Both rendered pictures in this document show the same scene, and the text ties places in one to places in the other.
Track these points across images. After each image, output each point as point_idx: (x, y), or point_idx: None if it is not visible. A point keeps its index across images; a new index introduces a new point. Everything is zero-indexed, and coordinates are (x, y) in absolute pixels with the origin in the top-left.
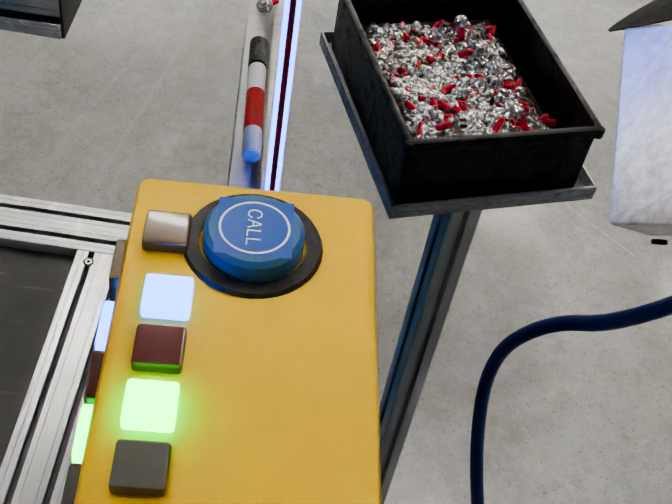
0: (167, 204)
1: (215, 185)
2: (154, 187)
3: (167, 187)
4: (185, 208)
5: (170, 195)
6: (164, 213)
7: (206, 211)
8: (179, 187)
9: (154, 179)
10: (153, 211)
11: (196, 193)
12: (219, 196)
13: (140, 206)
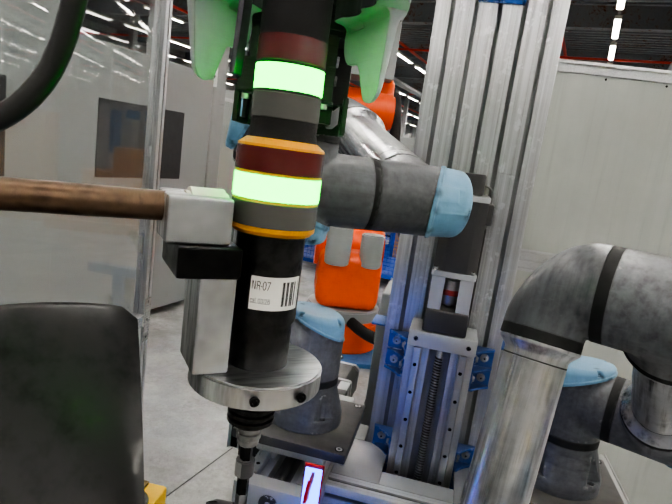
0: (152, 488)
1: (156, 499)
2: (160, 487)
3: (159, 489)
4: (149, 491)
5: (155, 489)
6: (145, 483)
7: (144, 493)
8: (158, 491)
9: (164, 488)
10: (147, 481)
11: (154, 494)
12: (150, 498)
13: (154, 484)
